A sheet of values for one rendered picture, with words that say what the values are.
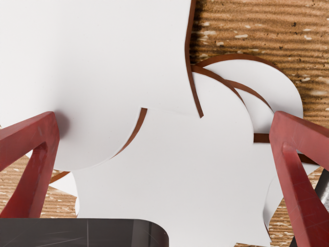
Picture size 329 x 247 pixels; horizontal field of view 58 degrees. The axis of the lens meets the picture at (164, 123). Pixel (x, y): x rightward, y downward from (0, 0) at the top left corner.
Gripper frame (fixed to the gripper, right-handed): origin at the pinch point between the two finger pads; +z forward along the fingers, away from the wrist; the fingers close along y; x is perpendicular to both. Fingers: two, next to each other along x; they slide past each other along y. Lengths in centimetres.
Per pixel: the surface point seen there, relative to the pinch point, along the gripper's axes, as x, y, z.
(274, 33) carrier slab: -1.7, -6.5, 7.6
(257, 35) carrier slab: -1.6, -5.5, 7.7
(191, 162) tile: 2.8, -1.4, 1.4
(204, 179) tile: 3.9, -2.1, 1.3
